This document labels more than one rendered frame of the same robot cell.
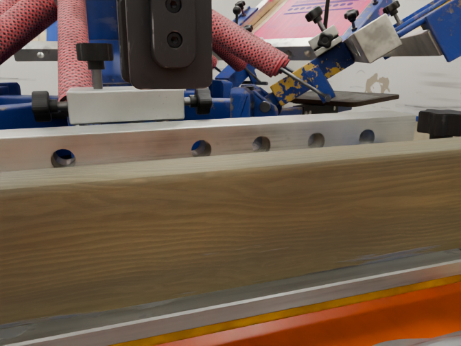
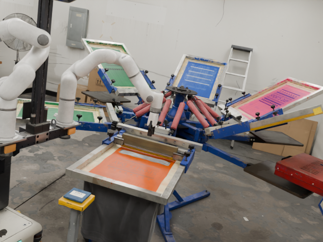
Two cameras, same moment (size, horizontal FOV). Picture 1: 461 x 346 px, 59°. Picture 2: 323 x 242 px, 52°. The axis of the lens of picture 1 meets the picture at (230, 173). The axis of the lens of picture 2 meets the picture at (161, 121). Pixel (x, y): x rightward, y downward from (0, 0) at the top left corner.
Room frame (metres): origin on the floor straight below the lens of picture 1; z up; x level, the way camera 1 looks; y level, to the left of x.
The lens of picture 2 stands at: (-1.64, -1.10, 1.81)
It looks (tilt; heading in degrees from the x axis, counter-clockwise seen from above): 15 degrees down; 30
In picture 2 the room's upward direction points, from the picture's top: 11 degrees clockwise
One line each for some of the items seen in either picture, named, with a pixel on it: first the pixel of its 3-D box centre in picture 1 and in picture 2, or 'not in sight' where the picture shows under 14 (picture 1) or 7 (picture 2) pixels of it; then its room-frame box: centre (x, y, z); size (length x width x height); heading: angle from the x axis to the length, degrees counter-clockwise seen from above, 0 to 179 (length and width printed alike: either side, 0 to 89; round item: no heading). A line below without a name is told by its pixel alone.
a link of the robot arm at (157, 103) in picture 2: not in sight; (151, 98); (0.17, 0.06, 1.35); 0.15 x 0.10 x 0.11; 139
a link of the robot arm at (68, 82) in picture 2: not in sight; (68, 86); (-0.24, 0.41, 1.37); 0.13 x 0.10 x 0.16; 49
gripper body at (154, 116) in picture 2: not in sight; (153, 117); (0.19, 0.03, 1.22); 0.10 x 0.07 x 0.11; 18
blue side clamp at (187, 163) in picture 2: not in sight; (187, 160); (0.31, -0.23, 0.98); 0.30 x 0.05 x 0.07; 18
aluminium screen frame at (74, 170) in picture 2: not in sight; (138, 162); (0.00, -0.03, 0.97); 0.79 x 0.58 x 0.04; 18
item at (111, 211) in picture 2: not in sight; (115, 215); (-0.28, -0.12, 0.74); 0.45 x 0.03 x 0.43; 108
